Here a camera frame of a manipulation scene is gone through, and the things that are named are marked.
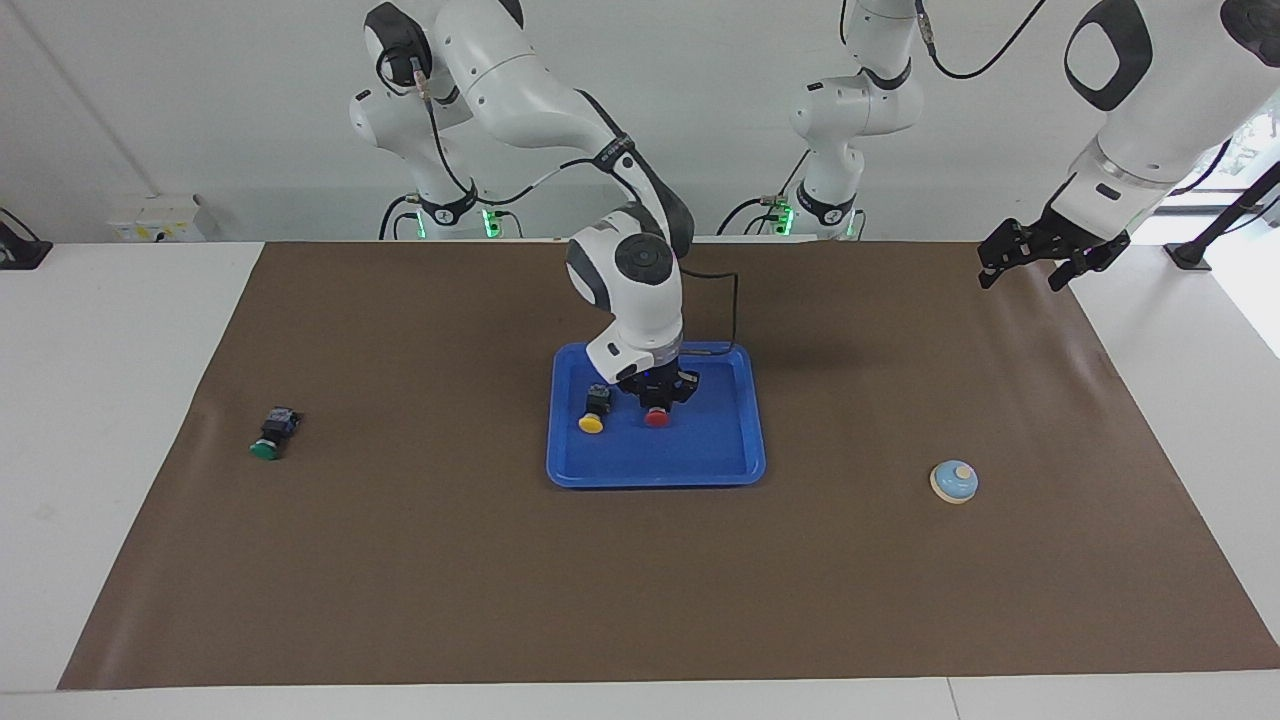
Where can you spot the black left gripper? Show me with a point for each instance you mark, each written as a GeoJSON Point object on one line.
{"type": "Point", "coordinates": [1030, 242]}

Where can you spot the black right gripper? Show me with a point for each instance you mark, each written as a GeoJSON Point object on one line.
{"type": "Point", "coordinates": [660, 380]}

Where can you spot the red push button switch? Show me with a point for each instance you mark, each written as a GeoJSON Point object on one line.
{"type": "Point", "coordinates": [657, 419]}

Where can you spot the yellow push button switch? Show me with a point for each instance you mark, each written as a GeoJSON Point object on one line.
{"type": "Point", "coordinates": [591, 424]}

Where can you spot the green push button switch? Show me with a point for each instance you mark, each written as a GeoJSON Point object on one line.
{"type": "Point", "coordinates": [266, 448]}

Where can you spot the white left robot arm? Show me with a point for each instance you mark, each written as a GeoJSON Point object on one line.
{"type": "Point", "coordinates": [1150, 120]}

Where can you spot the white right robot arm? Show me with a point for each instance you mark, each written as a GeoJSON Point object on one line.
{"type": "Point", "coordinates": [650, 310]}

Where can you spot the blue plastic tray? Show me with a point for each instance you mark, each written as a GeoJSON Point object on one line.
{"type": "Point", "coordinates": [710, 440]}

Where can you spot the light blue desk bell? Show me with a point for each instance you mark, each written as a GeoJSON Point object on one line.
{"type": "Point", "coordinates": [952, 483]}

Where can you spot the black tripod stand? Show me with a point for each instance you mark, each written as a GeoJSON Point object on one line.
{"type": "Point", "coordinates": [1190, 255]}

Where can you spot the brown table mat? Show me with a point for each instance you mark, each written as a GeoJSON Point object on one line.
{"type": "Point", "coordinates": [640, 580]}

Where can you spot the black stand foot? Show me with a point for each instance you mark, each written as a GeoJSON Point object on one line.
{"type": "Point", "coordinates": [18, 252]}

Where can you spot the white wall socket box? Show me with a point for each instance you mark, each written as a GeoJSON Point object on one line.
{"type": "Point", "coordinates": [150, 222]}

